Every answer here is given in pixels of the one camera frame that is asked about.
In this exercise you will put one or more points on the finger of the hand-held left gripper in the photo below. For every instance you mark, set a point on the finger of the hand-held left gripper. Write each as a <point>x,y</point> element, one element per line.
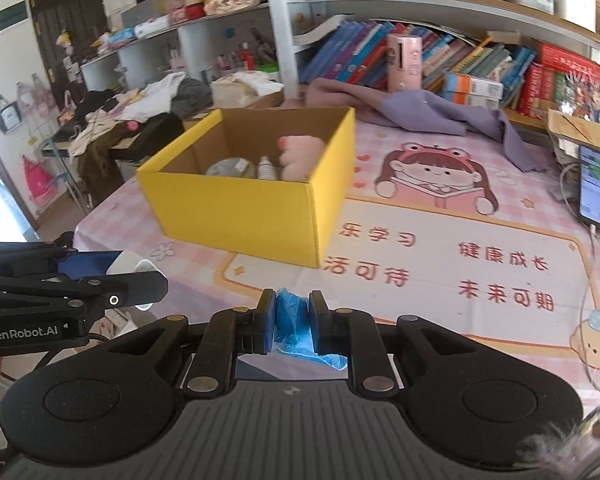
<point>130,287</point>
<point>90,265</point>

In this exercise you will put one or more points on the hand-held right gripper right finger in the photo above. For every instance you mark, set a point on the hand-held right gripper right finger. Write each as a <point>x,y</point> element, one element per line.
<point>320,325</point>

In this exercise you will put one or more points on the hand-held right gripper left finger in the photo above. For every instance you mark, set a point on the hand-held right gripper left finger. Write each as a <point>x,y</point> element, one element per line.
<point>271,330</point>

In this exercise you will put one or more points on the blue plastic packet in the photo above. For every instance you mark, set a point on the blue plastic packet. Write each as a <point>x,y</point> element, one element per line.
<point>292,320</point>

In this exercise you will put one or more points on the yellow cardboard box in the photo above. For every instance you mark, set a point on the yellow cardboard box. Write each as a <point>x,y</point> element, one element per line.
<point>240,215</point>

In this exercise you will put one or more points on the yellow tape roll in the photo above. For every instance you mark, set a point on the yellow tape roll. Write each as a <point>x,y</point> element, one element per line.
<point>230,167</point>

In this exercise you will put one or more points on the printed spray bottle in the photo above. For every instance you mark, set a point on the printed spray bottle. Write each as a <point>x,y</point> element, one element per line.
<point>266,170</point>

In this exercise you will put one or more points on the pink plush pig toy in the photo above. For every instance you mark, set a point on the pink plush pig toy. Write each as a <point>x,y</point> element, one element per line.
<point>300,157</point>

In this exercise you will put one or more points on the red and pink backpack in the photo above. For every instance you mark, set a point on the red and pink backpack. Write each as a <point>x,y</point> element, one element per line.
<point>37,182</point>

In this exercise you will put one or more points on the pink plastic roller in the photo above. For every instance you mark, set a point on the pink plastic roller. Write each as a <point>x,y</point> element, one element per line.
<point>132,126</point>

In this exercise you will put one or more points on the black and white tote bag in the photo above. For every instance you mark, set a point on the black and white tote bag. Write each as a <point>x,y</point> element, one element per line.
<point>7,115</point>

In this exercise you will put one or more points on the pink hanging bag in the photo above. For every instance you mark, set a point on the pink hanging bag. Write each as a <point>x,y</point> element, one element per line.
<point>35,92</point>

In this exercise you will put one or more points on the pile of clothes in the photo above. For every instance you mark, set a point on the pile of clothes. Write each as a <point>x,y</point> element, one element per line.
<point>155,92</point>

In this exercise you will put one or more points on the cream cloth bundle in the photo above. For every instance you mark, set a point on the cream cloth bundle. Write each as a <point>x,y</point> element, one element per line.
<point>235,90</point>

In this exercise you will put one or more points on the brown cardboard carton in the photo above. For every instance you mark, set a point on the brown cardboard carton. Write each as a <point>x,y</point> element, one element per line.
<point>270,102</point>

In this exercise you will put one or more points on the blue wipes pack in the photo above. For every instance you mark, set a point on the blue wipes pack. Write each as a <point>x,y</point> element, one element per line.
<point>121,36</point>

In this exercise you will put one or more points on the mauve and lilac cloth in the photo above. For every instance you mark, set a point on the mauve and lilac cloth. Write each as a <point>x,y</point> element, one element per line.
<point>430,110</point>

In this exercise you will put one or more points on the white wipes pack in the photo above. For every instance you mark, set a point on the white wipes pack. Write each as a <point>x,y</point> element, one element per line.
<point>152,26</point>

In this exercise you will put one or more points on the dark wooden door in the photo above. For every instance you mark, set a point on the dark wooden door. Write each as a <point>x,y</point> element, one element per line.
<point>55,10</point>

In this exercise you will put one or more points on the red bottle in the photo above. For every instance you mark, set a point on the red bottle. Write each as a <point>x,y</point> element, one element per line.
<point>247,57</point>

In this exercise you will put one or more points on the grey fluffy trim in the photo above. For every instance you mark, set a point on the grey fluffy trim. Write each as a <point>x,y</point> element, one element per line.
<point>550,447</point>

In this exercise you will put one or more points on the green plastic tray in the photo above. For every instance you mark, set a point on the green plastic tray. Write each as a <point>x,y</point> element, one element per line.
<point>267,66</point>

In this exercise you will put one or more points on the orange and blue carton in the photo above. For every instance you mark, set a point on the orange and blue carton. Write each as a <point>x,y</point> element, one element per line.
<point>470,101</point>
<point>475,83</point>

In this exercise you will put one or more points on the pink cylindrical device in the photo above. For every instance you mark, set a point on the pink cylindrical device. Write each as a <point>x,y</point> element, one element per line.
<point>404,62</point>

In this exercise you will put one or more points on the row of colourful books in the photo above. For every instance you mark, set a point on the row of colourful books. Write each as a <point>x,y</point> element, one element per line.
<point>350,50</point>

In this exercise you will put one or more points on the white shelf unit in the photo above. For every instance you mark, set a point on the white shelf unit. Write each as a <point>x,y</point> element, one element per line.
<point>280,35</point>

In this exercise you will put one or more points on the white booklet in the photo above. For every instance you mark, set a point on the white booklet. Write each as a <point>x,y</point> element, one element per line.
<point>320,30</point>

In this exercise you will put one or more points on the pile of loose papers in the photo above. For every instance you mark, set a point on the pile of loose papers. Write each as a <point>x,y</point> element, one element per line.
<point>565,152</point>

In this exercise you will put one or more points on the smartphone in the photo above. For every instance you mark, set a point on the smartphone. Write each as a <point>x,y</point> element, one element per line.
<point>594,185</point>

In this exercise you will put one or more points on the kraft paper envelope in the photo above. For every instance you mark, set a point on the kraft paper envelope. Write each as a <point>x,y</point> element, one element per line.
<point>580,130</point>

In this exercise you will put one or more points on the cartoon acrylic stand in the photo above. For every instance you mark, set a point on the cartoon acrylic stand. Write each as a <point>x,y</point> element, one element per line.
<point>582,92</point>

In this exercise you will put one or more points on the red boxed book set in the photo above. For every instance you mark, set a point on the red boxed book set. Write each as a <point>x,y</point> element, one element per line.
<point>565,60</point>

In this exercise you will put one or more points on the white pen holder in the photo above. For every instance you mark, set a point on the white pen holder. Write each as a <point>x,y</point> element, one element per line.
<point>575,7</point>

